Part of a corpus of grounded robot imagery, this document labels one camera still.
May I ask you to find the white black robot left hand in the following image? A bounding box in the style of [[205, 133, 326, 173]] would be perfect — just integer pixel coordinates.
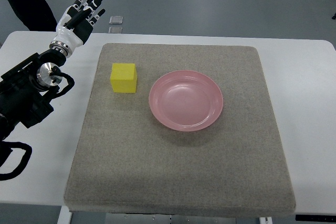
[[49, 0, 106, 58]]

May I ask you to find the yellow foam block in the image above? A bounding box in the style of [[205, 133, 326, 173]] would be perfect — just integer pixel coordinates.
[[110, 63, 137, 93]]

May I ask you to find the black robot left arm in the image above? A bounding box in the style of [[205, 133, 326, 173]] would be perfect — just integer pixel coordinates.
[[1, 49, 75, 140]]

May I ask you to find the lower silver floor plate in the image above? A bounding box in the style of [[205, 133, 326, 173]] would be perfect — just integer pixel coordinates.
[[108, 26, 123, 34]]

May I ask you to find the pink plate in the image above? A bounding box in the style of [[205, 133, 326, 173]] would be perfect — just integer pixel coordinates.
[[149, 70, 224, 132]]

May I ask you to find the black trouser leg of person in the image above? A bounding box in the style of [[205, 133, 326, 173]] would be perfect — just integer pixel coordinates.
[[8, 0, 57, 31]]

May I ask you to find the grey felt mat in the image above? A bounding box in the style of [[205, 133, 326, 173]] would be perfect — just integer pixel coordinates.
[[64, 43, 296, 217]]

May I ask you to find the black cable loop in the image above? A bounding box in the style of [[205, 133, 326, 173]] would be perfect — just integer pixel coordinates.
[[0, 141, 33, 182]]

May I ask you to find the white table leg frame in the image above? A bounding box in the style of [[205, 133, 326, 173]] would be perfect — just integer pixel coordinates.
[[57, 206, 72, 224]]

